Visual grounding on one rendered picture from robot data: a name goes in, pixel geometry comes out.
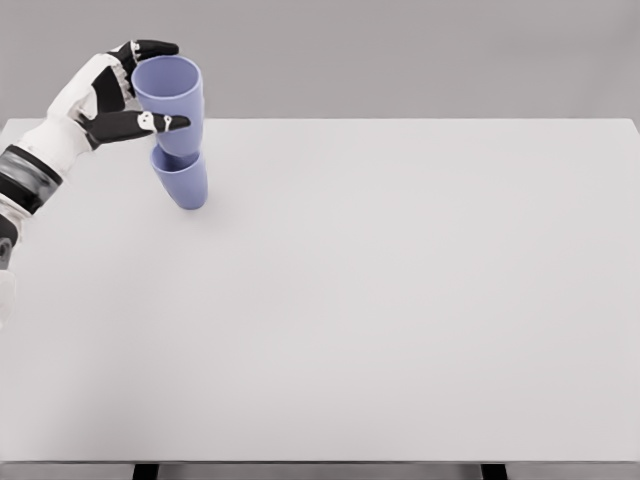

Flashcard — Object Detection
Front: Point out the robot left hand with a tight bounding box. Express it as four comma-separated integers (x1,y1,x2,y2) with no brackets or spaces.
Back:
45,39,192,151

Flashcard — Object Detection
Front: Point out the blue plastic cup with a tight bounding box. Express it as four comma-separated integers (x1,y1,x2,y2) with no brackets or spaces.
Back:
130,55,206,158
150,144,209,212

